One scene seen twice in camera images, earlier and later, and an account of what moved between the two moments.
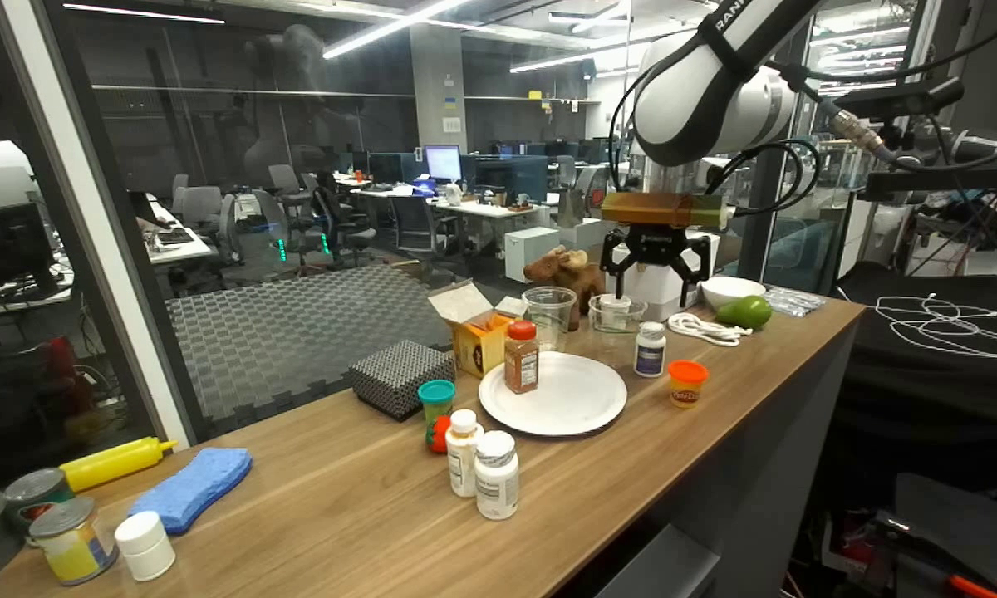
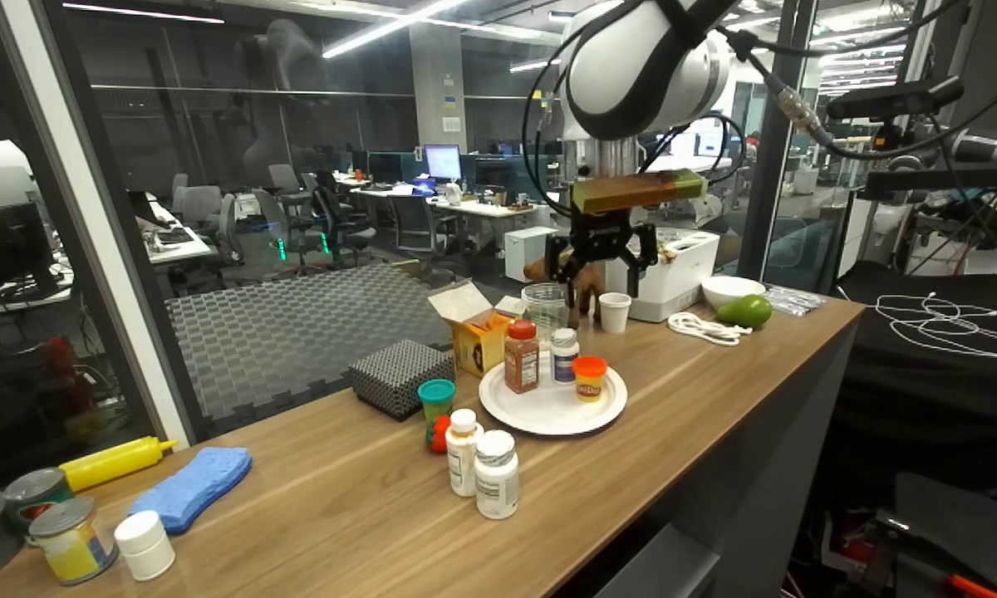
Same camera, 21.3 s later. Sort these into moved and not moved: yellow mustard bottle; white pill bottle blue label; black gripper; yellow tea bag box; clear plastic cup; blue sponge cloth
Moved: black gripper; white pill bottle blue label
Not moved: blue sponge cloth; yellow tea bag box; yellow mustard bottle; clear plastic cup
